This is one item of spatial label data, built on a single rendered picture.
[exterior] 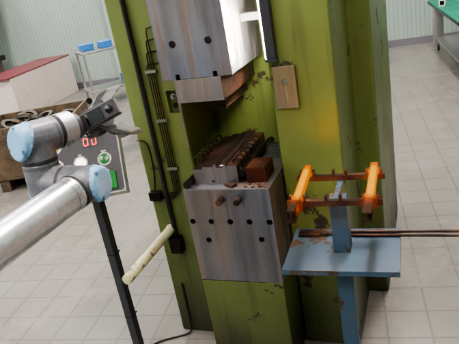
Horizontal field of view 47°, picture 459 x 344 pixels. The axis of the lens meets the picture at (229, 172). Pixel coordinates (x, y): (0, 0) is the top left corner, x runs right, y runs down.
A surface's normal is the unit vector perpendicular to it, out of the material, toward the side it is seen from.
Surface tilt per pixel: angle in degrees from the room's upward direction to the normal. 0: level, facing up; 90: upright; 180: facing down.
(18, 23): 90
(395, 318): 0
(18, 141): 81
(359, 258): 0
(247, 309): 90
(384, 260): 0
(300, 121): 90
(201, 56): 90
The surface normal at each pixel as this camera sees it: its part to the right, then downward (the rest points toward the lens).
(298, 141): -0.33, 0.40
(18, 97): 0.97, -0.08
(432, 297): -0.17, -0.92
